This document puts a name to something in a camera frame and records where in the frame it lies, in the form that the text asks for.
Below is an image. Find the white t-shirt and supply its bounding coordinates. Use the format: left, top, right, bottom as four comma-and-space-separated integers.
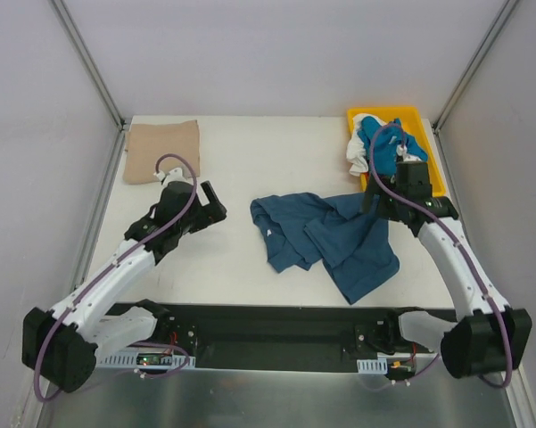
346, 113, 385, 177

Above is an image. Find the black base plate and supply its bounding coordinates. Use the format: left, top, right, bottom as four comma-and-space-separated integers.
115, 302, 436, 371

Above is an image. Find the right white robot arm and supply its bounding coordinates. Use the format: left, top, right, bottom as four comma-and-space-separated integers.
363, 161, 532, 388

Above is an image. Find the folded beige t-shirt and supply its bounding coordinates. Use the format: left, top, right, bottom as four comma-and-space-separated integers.
122, 120, 201, 185

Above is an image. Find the white cable duct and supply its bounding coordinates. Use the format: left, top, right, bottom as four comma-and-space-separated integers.
356, 357, 389, 375
96, 350, 195, 370

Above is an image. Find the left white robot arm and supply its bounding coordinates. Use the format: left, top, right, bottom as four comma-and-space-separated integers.
21, 179, 227, 393

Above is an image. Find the bright blue t-shirt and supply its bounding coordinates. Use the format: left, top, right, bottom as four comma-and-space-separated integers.
356, 115, 428, 176

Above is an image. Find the dark blue t-shirt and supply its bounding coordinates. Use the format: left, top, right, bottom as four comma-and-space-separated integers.
250, 193, 400, 304

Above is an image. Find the right aluminium frame post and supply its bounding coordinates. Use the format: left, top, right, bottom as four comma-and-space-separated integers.
432, 0, 521, 135

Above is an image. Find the yellow plastic bin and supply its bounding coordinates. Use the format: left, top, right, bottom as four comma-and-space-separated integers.
346, 105, 449, 197

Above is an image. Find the left aluminium frame post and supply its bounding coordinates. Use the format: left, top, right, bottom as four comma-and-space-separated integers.
48, 0, 133, 130

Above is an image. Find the left white cable duct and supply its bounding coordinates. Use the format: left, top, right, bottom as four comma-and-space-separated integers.
96, 350, 195, 370

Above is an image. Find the right white cable duct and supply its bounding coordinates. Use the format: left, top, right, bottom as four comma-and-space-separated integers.
356, 357, 389, 375

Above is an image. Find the aluminium frame post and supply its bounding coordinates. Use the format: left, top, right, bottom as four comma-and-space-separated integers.
432, 0, 521, 135
48, 0, 133, 130

